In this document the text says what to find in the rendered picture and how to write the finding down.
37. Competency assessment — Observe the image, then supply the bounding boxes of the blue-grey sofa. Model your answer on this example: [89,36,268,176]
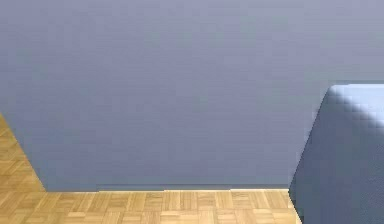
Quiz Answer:
[288,83,384,224]

